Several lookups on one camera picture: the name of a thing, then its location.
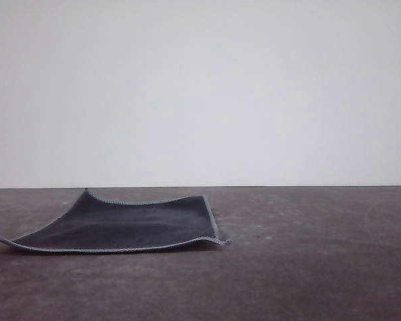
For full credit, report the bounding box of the grey table cloth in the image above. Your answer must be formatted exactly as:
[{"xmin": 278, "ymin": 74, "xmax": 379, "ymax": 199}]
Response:
[{"xmin": 0, "ymin": 185, "xmax": 401, "ymax": 321}]

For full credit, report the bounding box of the purple towel with grey hem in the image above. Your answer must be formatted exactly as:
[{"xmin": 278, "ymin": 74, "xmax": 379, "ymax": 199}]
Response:
[{"xmin": 0, "ymin": 187, "xmax": 232, "ymax": 254}]

